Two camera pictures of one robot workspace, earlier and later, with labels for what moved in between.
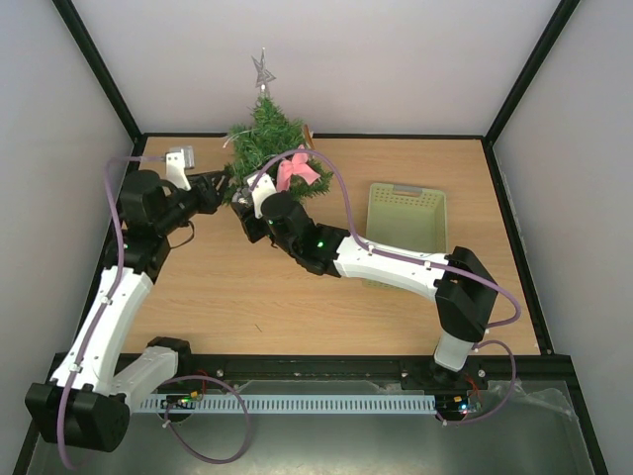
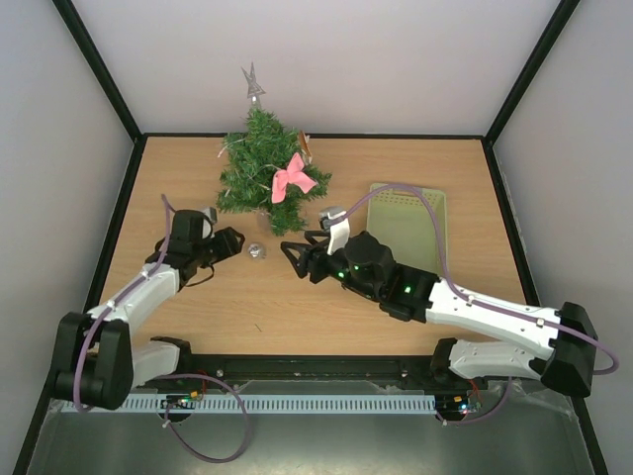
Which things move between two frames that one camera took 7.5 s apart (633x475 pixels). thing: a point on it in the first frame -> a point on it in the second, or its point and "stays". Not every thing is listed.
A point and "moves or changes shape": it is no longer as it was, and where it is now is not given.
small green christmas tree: x=260 y=142 moves or changes shape
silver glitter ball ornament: x=241 y=196 -> x=255 y=251
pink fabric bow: x=298 y=165 moves or changes shape
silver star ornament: x=263 y=75 -> x=253 y=88
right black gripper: x=245 y=218 -> x=313 y=259
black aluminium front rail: x=497 y=368 stays
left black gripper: x=205 y=188 -> x=229 y=242
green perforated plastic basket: x=414 y=216 stays
